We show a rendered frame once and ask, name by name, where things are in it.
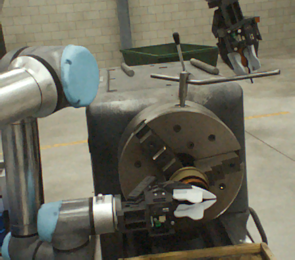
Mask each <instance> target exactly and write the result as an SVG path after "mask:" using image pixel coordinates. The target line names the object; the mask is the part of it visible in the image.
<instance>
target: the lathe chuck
mask: <svg viewBox="0 0 295 260"><path fill-rule="evenodd" d="M177 105H179V102H170V103H164V104H161V105H158V106H156V107H154V108H151V109H150V110H148V111H146V112H144V113H142V114H141V115H140V116H139V117H138V118H137V119H135V120H134V121H133V122H132V124H131V125H130V127H129V128H128V129H127V131H126V132H125V134H124V136H123V137H122V142H121V145H120V147H119V156H118V165H119V180H120V184H121V190H122V193H123V195H124V197H125V199H126V200H127V198H126V197H127V196H128V195H129V194H130V193H131V191H132V190H133V189H134V188H135V187H136V186H138V185H139V184H140V182H141V181H142V180H143V179H145V178H146V177H147V176H158V182H166V181H167V178H169V176H167V175H166V174H165V173H164V172H163V168H162V167H161V166H160V165H159V164H158V163H157V162H156V161H154V159H153V156H152V155H150V153H149V152H148V151H147V150H146V149H145V148H144V147H143V146H141V144H140V139H139V138H138V137H136V136H135V134H134V131H135V130H136V129H137V128H139V127H140V126H141V125H142V124H143V123H144V122H145V123H146V124H147V125H148V126H149V128H151V129H152V130H153V131H154V132H155V133H156V134H157V135H158V136H159V137H160V138H161V139H162V140H163V141H164V142H165V143H166V144H167V145H168V146H169V147H170V148H171V149H172V150H173V151H174V152H175V153H176V154H177V155H178V154H181V153H184V154H187V155H190V156H192V157H194V158H195V159H202V158H205V157H206V158H208V157H212V156H215V155H219V154H222V153H227V152H230V151H234V150H235V151H236V150H239V149H241V147H240V144H239V143H238V140H237V139H236V137H235V136H234V134H233V133H232V132H231V130H229V128H228V127H227V126H226V125H225V124H224V123H223V122H222V121H221V120H219V119H218V118H217V116H216V115H215V114H213V113H212V112H211V111H208V110H207V109H205V108H203V107H200V106H199V105H196V104H193V103H187V102H185V105H186V106H188V107H176V106H177ZM240 168H241V171H240V172H234V173H230V174H226V175H225V179H223V180H218V181H214V182H215V185H213V186H210V187H209V189H210V192H211V193H212V194H214V195H215V197H216V202H215V203H214V204H213V205H212V206H209V207H208V208H206V209H205V210H204V212H203V218H202V219H200V220H194V219H192V218H191V217H185V218H183V220H181V221H179V222H178V223H177V226H176V228H175V229H185V228H193V227H196V226H199V225H202V224H205V223H208V222H209V221H212V220H213V219H215V218H216V217H218V216H219V215H220V214H221V213H222V212H223V211H225V210H226V209H227V208H228V207H229V206H230V204H231V203H232V201H233V199H234V198H235V197H236V195H237V193H238V191H239V189H240V186H241V183H242V179H243V175H244V163H243V162H242V163H240Z"/></svg>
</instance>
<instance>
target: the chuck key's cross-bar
mask: <svg viewBox="0 0 295 260"><path fill-rule="evenodd" d="M280 73H281V71H280V70H279V69H276V70H267V71H263V72H254V73H249V74H241V75H236V76H227V77H222V78H214V79H209V80H201V81H198V80H191V79H187V80H186V83H187V84H194V85H199V86H201V85H207V84H216V83H220V82H230V81H237V80H248V79H253V78H262V77H268V76H277V75H280ZM150 77H151V78H157V79H161V80H168V81H172V82H179V77H175V76H167V75H159V74H151V75H150Z"/></svg>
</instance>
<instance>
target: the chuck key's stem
mask: <svg viewBox="0 0 295 260"><path fill-rule="evenodd" d="M187 79H188V73H187V72H180V77H179V87H178V96H179V98H180V102H179V107H185V102H186V97H187V91H188V84H187V83H186V80H187Z"/></svg>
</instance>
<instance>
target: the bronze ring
mask: <svg viewBox="0 0 295 260"><path fill-rule="evenodd" d="M170 180H176V181H179V182H183V183H186V184H189V185H191V186H195V187H198V188H201V189H203V190H205V191H208V192H210V189H209V180H208V179H207V177H206V175H205V174H204V173H203V172H202V171H201V170H200V169H198V168H196V167H183V168H181V169H178V170H177V171H176V172H175V173H174V174H173V175H172V176H171V177H170V179H169V181H170Z"/></svg>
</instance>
